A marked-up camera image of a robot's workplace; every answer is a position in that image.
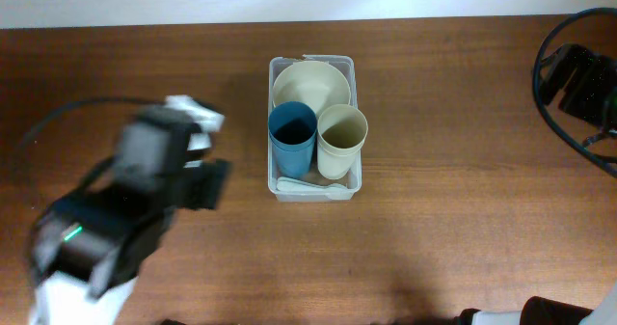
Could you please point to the cream bowl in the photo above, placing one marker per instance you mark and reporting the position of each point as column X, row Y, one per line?
column 317, row 84

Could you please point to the clear plastic container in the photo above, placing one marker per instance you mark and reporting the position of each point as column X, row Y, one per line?
column 353, row 179

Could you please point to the blue cup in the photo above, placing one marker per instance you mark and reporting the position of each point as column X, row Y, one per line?
column 294, row 160
column 292, row 126

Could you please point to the white plastic spoon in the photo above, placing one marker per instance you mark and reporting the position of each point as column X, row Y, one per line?
column 293, row 185

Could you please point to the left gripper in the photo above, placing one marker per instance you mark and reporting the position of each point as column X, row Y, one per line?
column 213, row 178

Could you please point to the white plastic fork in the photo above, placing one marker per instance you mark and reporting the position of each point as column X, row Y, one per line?
column 338, row 187

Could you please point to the beige cup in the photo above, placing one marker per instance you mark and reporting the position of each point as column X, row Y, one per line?
column 342, row 129
column 333, row 166

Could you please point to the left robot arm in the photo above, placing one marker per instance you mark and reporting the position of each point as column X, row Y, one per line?
column 86, row 249

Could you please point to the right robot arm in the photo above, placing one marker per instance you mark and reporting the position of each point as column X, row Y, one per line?
column 588, row 80

